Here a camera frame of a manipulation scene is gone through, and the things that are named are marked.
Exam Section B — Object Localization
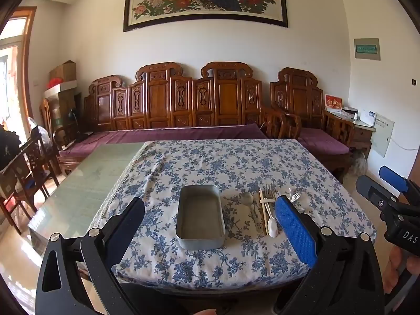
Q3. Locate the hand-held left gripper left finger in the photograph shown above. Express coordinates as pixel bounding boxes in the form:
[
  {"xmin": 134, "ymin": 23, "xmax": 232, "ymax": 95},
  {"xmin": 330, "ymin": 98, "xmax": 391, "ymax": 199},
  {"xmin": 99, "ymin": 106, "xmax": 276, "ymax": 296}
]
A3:
[{"xmin": 35, "ymin": 197, "xmax": 145, "ymax": 315}]

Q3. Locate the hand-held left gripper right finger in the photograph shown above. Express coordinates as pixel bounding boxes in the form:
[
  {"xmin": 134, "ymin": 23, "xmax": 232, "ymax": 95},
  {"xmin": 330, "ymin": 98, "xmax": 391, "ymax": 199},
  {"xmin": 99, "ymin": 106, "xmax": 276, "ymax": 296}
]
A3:
[{"xmin": 274, "ymin": 195, "xmax": 384, "ymax": 315}]

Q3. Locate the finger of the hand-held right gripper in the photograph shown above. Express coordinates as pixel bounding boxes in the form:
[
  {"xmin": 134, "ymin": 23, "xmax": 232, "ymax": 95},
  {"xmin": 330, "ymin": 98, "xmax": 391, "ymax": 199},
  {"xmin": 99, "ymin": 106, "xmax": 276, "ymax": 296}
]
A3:
[
  {"xmin": 356, "ymin": 175, "xmax": 398, "ymax": 219},
  {"xmin": 379, "ymin": 166, "xmax": 420, "ymax": 201}
]

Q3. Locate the white plastic spoon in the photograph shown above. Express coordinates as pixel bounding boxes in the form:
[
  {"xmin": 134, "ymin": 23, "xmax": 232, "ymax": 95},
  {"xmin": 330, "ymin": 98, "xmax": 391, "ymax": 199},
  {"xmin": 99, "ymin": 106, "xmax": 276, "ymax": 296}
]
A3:
[{"xmin": 265, "ymin": 202, "xmax": 279, "ymax": 238}]

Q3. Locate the white plastic fork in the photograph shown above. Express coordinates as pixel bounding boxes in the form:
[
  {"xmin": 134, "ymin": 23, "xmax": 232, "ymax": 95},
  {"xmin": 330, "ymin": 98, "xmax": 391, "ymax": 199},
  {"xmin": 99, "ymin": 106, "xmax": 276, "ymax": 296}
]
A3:
[{"xmin": 288, "ymin": 188, "xmax": 306, "ymax": 213}]

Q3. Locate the wooden chopstick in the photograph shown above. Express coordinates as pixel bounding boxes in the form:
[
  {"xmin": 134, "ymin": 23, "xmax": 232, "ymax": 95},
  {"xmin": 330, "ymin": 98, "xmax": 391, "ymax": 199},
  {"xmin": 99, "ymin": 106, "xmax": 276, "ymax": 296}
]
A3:
[
  {"xmin": 261, "ymin": 189, "xmax": 268, "ymax": 236},
  {"xmin": 259, "ymin": 189, "xmax": 266, "ymax": 235}
]

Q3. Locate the metal fork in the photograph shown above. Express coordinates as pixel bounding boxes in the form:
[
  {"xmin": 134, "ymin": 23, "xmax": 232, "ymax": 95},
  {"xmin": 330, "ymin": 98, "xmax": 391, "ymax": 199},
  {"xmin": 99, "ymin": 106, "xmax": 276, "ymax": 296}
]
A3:
[{"xmin": 264, "ymin": 184, "xmax": 277, "ymax": 209}]

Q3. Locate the metal spoon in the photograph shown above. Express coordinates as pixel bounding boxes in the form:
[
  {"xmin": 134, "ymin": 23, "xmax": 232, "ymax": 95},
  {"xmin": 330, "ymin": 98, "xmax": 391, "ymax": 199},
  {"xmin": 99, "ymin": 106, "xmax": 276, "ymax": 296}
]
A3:
[{"xmin": 240, "ymin": 192, "xmax": 263, "ymax": 235}]

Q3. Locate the rectangular metal tin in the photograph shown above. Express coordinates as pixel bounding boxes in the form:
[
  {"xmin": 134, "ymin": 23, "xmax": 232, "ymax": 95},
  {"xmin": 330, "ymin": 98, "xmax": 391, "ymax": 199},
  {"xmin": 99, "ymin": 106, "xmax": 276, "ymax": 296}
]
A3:
[{"xmin": 175, "ymin": 185, "xmax": 226, "ymax": 250}]

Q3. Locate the person's right hand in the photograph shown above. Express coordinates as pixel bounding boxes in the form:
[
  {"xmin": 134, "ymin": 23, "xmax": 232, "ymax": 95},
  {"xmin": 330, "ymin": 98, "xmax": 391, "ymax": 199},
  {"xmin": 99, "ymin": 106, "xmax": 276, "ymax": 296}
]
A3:
[{"xmin": 382, "ymin": 246, "xmax": 407, "ymax": 295}]

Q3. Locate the wooden side table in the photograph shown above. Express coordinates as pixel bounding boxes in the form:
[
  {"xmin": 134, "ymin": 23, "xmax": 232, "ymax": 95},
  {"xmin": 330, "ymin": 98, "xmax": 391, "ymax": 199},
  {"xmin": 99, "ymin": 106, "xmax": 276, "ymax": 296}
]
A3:
[{"xmin": 325, "ymin": 108, "xmax": 376, "ymax": 158}]

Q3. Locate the white tabletop device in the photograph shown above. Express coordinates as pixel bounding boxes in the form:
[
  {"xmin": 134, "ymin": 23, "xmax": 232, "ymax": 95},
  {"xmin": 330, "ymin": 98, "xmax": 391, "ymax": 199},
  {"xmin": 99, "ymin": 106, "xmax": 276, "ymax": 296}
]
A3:
[{"xmin": 360, "ymin": 108, "xmax": 376, "ymax": 126}]

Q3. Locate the purple armchair cushion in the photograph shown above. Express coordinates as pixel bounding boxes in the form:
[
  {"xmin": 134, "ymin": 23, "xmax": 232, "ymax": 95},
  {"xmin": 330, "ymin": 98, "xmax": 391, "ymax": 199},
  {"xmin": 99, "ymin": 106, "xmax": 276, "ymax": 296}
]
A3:
[{"xmin": 297, "ymin": 127, "xmax": 350, "ymax": 155}]

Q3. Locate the blue floral tablecloth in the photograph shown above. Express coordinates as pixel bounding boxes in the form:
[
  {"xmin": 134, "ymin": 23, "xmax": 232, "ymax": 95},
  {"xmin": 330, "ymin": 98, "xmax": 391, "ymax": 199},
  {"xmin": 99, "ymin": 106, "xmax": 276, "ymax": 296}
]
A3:
[{"xmin": 88, "ymin": 139, "xmax": 377, "ymax": 291}]

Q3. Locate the red calendar card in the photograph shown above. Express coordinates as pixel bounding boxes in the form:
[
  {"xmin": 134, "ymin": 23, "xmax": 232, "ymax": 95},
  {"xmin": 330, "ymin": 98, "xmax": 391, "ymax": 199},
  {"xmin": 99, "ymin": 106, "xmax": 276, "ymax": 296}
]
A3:
[{"xmin": 325, "ymin": 94, "xmax": 343, "ymax": 109}]

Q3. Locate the purple sofa cushion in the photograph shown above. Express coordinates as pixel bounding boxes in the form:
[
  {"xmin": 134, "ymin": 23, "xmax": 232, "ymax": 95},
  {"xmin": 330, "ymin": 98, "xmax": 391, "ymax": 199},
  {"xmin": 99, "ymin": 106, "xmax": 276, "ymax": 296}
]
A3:
[{"xmin": 59, "ymin": 124, "xmax": 269, "ymax": 158}]

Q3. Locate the dark wooden dining chair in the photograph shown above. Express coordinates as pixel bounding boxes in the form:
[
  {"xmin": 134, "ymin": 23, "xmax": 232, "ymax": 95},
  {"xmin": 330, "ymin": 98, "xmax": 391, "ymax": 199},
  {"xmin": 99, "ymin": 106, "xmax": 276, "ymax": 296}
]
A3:
[
  {"xmin": 0, "ymin": 156, "xmax": 38, "ymax": 235},
  {"xmin": 20, "ymin": 133, "xmax": 60, "ymax": 204}
]

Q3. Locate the carved wooden armchair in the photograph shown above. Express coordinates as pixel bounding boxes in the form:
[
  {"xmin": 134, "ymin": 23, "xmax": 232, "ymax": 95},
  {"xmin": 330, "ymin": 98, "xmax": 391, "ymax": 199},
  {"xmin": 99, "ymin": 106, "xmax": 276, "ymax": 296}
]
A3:
[{"xmin": 270, "ymin": 67, "xmax": 355, "ymax": 184}]

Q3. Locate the black desk lamp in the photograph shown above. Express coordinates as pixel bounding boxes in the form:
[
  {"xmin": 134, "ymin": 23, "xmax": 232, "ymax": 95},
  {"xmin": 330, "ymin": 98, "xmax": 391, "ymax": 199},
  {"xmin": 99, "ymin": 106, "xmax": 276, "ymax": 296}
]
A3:
[{"xmin": 67, "ymin": 108, "xmax": 81, "ymax": 137}]

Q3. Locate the white plastic bag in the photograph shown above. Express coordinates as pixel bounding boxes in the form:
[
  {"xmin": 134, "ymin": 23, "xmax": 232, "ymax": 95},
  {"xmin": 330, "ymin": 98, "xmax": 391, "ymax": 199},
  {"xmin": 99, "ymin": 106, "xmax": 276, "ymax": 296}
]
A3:
[{"xmin": 28, "ymin": 116, "xmax": 53, "ymax": 148}]

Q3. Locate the carved wooden sofa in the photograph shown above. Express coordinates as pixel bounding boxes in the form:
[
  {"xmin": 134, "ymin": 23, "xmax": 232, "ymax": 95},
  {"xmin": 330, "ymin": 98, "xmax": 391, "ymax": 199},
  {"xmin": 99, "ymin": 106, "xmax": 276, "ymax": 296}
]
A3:
[{"xmin": 52, "ymin": 61, "xmax": 302, "ymax": 176}]

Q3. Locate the printed cardboard box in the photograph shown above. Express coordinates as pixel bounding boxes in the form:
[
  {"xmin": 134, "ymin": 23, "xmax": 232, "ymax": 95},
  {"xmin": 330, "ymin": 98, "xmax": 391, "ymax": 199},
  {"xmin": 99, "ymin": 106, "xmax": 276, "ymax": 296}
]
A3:
[{"xmin": 49, "ymin": 92, "xmax": 82, "ymax": 128}]

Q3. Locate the carved wooden chair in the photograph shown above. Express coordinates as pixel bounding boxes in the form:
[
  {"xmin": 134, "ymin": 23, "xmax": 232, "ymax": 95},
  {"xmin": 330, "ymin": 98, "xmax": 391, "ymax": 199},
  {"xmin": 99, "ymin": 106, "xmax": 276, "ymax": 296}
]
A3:
[{"xmin": 39, "ymin": 98, "xmax": 56, "ymax": 138}]

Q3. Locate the black bag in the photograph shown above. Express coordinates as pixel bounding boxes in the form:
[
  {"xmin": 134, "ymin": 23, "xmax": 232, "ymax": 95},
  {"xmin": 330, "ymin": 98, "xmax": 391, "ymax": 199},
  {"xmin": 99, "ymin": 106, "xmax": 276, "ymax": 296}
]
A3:
[{"xmin": 0, "ymin": 128, "xmax": 22, "ymax": 171}]

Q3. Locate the white cardboard box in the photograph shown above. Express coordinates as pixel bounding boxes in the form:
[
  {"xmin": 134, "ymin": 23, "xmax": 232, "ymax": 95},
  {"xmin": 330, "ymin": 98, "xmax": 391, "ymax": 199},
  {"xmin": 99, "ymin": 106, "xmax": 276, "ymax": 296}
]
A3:
[{"xmin": 44, "ymin": 80, "xmax": 77, "ymax": 99}]

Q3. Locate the brown cardboard box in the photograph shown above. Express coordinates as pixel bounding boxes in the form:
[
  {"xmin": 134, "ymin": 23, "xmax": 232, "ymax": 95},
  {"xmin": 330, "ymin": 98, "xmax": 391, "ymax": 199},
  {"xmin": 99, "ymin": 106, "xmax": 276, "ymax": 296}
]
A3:
[{"xmin": 49, "ymin": 60, "xmax": 77, "ymax": 82}]

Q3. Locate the framed peacock flower painting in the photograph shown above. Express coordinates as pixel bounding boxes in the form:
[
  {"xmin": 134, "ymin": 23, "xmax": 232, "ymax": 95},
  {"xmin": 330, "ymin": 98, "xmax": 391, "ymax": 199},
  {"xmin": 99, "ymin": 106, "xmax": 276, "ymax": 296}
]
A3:
[{"xmin": 123, "ymin": 0, "xmax": 288, "ymax": 33}]

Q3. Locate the white wall electrical panel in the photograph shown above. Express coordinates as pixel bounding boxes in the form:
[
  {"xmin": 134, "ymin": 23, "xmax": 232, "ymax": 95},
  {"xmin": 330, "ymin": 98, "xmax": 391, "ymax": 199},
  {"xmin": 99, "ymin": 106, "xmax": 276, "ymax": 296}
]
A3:
[{"xmin": 371, "ymin": 118, "xmax": 394, "ymax": 158}]

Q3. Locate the grey wall box green label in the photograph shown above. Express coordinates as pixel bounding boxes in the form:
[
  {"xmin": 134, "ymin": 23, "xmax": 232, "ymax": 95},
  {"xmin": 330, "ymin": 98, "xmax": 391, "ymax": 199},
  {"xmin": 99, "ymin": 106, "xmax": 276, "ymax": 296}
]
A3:
[{"xmin": 354, "ymin": 38, "xmax": 381, "ymax": 61}]

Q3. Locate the wooden door frame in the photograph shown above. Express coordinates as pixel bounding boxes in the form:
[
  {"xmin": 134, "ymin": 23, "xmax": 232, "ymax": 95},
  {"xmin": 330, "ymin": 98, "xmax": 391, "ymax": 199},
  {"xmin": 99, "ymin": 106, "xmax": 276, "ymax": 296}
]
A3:
[{"xmin": 0, "ymin": 7, "xmax": 37, "ymax": 128}]

